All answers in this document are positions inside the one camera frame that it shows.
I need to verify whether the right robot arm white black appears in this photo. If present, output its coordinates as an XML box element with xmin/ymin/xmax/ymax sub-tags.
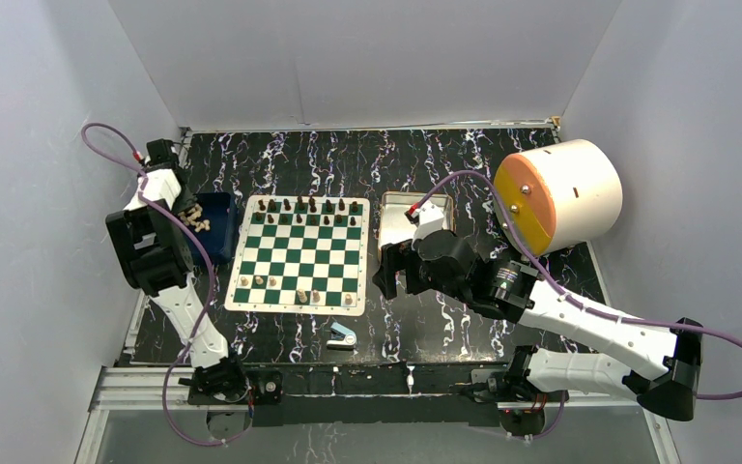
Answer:
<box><xmin>372</xmin><ymin>230</ymin><xmax>702</xmax><ymax>421</ymax></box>

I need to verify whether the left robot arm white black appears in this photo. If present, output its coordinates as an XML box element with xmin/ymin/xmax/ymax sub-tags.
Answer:
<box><xmin>105</xmin><ymin>138</ymin><xmax>250</xmax><ymax>402</ymax></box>

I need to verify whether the green white chess board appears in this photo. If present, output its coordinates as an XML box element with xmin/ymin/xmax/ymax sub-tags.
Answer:
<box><xmin>224</xmin><ymin>194</ymin><xmax>371</xmax><ymax>317</ymax></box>

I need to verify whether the gold rimmed metal tin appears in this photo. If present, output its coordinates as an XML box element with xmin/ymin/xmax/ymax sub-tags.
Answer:
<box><xmin>377</xmin><ymin>191</ymin><xmax>455</xmax><ymax>258</ymax></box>

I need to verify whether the light blue white stapler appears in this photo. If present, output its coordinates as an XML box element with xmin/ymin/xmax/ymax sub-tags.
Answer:
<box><xmin>327</xmin><ymin>322</ymin><xmax>357</xmax><ymax>351</ymax></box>

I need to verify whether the white cylinder orange yellow face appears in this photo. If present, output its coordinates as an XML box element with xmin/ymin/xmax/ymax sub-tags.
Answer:
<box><xmin>493</xmin><ymin>139</ymin><xmax>623</xmax><ymax>256</ymax></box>

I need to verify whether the dark blue tray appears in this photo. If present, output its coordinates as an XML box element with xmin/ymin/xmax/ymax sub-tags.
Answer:
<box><xmin>182</xmin><ymin>192</ymin><xmax>239</xmax><ymax>265</ymax></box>

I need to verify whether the light wooden pawn in tray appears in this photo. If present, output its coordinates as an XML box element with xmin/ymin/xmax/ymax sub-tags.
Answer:
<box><xmin>195</xmin><ymin>219</ymin><xmax>211</xmax><ymax>232</ymax></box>

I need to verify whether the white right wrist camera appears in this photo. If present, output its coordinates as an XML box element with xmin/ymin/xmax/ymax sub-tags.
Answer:
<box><xmin>406</xmin><ymin>200</ymin><xmax>445</xmax><ymax>241</ymax></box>

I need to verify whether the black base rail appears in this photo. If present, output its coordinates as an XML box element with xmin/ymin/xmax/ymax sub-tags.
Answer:
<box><xmin>179</xmin><ymin>362</ymin><xmax>569</xmax><ymax>434</ymax></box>

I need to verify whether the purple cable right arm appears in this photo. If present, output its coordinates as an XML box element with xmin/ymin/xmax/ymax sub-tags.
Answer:
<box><xmin>409</xmin><ymin>170</ymin><xmax>742</xmax><ymax>441</ymax></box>

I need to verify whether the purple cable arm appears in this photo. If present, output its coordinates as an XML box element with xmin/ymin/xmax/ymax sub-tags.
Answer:
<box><xmin>80</xmin><ymin>123</ymin><xmax>254</xmax><ymax>448</ymax></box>
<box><xmin>409</xmin><ymin>170</ymin><xmax>742</xmax><ymax>441</ymax></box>

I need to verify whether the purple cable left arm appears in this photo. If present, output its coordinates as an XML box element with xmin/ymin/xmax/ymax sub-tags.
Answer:
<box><xmin>80</xmin><ymin>123</ymin><xmax>254</xmax><ymax>448</ymax></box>

